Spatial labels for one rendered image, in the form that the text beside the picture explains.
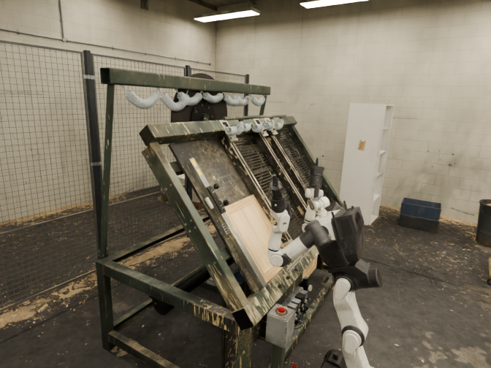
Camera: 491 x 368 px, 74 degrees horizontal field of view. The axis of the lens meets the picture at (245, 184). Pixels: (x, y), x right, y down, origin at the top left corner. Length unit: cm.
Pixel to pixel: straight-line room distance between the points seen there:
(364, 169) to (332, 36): 309
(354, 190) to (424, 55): 279
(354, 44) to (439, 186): 324
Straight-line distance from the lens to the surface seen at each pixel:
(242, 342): 210
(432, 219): 629
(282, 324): 188
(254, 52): 853
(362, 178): 595
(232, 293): 196
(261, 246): 232
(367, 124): 584
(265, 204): 250
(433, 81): 709
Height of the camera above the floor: 203
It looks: 14 degrees down
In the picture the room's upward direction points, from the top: 2 degrees clockwise
